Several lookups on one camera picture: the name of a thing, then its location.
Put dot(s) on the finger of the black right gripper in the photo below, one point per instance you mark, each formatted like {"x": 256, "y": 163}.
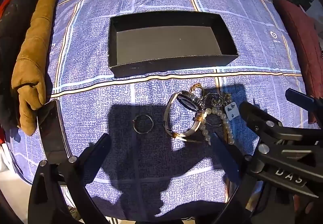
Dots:
{"x": 260, "y": 117}
{"x": 312, "y": 105}

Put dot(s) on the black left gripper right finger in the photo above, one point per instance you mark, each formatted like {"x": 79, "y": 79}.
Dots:
{"x": 236, "y": 167}

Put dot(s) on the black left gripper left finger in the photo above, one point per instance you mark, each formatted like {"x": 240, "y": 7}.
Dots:
{"x": 46, "y": 201}

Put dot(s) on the white earring card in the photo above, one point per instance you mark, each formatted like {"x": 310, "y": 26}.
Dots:
{"x": 231, "y": 110}

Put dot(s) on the silver hoop jewelry cluster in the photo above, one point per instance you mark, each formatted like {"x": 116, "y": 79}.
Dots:
{"x": 217, "y": 100}

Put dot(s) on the black dial wristwatch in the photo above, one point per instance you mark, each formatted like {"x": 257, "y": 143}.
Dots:
{"x": 183, "y": 116}

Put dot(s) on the black rectangular tray box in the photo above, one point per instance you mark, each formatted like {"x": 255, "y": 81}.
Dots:
{"x": 159, "y": 41}

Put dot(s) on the black smartphone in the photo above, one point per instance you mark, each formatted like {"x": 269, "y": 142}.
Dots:
{"x": 52, "y": 132}

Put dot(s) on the dark red cushion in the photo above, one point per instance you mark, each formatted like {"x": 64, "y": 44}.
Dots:
{"x": 301, "y": 30}

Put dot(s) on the blue checked bed cover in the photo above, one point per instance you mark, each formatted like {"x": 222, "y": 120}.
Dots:
{"x": 147, "y": 176}

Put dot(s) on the tan suede cushion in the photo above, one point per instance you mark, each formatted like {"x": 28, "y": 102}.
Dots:
{"x": 28, "y": 79}

